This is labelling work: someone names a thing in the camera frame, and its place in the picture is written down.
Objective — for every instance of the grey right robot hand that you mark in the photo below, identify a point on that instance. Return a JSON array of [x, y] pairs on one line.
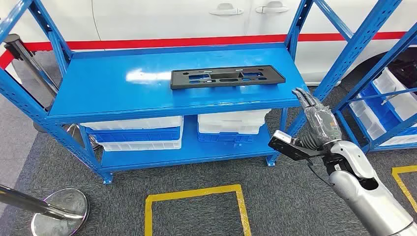
[[321, 120]]

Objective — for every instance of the black plastic bumper part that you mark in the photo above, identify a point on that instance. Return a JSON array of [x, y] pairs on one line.
[[182, 83]]

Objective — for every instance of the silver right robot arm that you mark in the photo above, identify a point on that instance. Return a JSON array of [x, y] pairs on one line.
[[368, 202]]

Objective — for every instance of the blue metal shelf rack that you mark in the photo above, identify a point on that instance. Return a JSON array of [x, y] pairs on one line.
[[130, 97], [374, 71]]

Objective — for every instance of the white plastic bin stack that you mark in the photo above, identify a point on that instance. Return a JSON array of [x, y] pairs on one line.
[[228, 122]]

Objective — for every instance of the red barrier belt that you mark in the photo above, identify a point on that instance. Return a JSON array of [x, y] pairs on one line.
[[163, 42]]

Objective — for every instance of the white car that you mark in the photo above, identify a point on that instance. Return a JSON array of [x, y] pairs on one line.
[[163, 19]]

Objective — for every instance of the chrome stanchion with black top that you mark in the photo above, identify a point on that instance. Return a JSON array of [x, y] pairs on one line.
[[35, 69]]

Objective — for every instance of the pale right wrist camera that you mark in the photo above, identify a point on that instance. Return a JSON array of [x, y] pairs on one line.
[[283, 143]]

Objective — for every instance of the chrome stanchion post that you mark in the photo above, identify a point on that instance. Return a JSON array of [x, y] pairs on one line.
[[65, 208]]

